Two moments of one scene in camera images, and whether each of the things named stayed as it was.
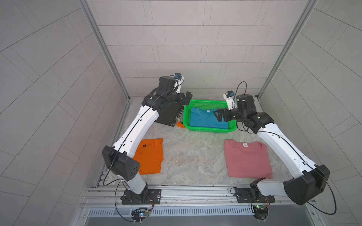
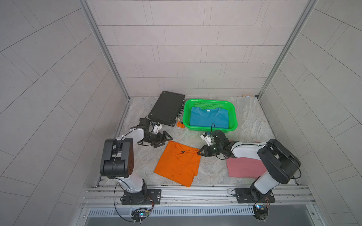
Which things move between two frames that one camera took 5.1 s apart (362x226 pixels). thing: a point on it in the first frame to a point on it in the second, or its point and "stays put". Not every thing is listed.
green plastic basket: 205,104 stays put
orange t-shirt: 150,154 to 179,163
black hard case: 168,112 stays put
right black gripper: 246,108 to 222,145
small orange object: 180,125 stays put
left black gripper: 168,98 to 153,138
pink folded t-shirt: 247,159 stays put
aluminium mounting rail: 182,197 stays put
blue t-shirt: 206,117 stays put
